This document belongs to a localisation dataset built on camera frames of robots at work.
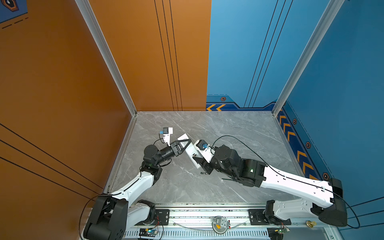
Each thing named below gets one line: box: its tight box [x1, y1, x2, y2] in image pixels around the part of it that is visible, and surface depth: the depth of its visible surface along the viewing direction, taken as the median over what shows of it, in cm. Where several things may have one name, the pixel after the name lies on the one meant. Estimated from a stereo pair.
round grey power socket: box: [211, 215, 229, 234], surface depth 68 cm
